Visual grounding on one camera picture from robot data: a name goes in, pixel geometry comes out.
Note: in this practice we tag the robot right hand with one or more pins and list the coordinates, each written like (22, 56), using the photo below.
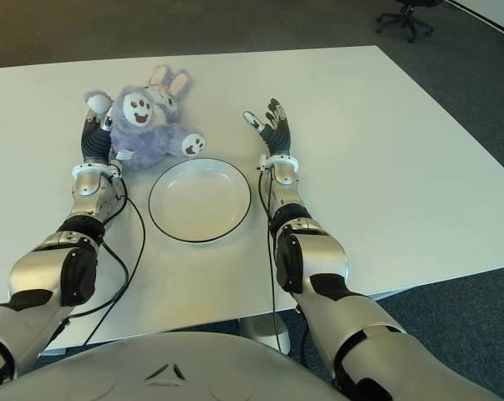
(278, 135)

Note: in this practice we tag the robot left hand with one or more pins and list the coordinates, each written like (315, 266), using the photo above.
(95, 142)

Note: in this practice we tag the purple plush bunny doll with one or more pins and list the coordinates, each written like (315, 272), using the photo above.
(151, 138)

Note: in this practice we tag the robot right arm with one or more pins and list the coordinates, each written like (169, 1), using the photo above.
(322, 250)

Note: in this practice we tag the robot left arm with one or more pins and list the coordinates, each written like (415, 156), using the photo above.
(84, 188)

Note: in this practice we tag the white plate black rim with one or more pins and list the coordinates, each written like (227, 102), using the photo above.
(199, 200)

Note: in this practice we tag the black office chair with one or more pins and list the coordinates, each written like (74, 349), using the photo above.
(408, 18)

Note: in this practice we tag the silver robot torso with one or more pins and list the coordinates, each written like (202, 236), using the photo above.
(235, 367)

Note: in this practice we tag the white table pedestal base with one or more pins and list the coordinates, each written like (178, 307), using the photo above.
(258, 330)

